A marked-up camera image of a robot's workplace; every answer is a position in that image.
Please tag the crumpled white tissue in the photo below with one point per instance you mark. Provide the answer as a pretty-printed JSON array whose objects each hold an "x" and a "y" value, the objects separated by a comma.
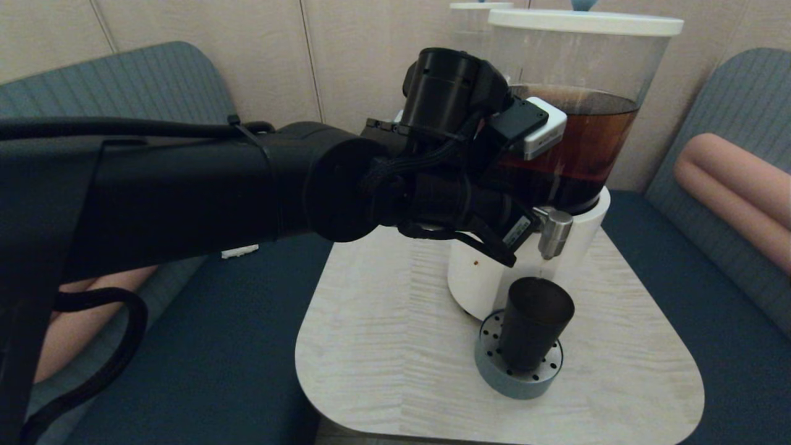
[{"x": 241, "y": 251}]

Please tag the empty white beverage dispenser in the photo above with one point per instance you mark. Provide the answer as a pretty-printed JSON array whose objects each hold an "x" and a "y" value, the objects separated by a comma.
[{"x": 473, "y": 25}]

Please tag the pink bolster cushion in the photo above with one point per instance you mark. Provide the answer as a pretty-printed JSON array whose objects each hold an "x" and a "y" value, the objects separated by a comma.
[
  {"x": 80, "y": 321},
  {"x": 735, "y": 185}
]

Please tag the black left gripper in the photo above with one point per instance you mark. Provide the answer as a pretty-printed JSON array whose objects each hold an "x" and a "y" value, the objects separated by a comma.
[{"x": 469, "y": 207}]

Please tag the blue perforated drip tray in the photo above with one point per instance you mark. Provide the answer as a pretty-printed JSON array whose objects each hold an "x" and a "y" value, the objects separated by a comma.
[{"x": 513, "y": 384}]

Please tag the large tea beverage dispenser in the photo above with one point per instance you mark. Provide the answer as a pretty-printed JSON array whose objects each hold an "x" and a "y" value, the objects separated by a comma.
[{"x": 593, "y": 55}]

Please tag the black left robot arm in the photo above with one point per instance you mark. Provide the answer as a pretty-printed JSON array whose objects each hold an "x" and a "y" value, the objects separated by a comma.
[{"x": 185, "y": 191}]

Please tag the dark grey tall cup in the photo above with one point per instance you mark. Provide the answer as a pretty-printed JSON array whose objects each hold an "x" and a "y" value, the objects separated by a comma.
[{"x": 531, "y": 327}]

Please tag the teal upholstered bench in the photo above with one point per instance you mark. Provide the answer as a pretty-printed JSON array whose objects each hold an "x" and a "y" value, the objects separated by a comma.
[
  {"x": 216, "y": 346},
  {"x": 729, "y": 346}
]

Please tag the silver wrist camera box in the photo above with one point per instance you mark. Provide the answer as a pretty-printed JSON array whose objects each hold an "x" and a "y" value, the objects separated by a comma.
[{"x": 545, "y": 133}]

